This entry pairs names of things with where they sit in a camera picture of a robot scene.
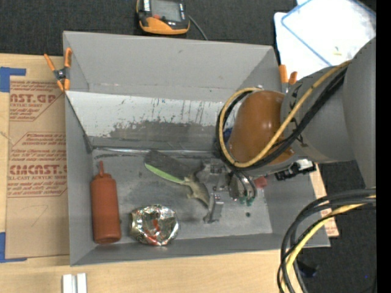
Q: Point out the grey-tan toy animal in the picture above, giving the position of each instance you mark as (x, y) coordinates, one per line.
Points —
(198, 191)

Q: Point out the dark grey and green sponge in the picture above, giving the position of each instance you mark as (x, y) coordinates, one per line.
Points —
(166, 166)

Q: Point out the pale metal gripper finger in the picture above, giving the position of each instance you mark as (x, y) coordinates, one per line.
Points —
(216, 207)
(215, 168)

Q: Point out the grey metal bin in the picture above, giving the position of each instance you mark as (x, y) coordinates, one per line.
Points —
(171, 66)

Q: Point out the black cylinder on white bracket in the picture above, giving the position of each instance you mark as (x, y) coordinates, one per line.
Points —
(290, 171)

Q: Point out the small red block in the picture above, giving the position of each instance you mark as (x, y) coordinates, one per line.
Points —
(261, 182)

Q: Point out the red-brown squeeze bottle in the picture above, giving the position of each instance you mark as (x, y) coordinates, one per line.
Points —
(104, 207)

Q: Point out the brown cardboard board red print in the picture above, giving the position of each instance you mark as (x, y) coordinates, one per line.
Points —
(33, 151)

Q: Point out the crushed silver can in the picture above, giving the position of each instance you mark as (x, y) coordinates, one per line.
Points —
(154, 224)

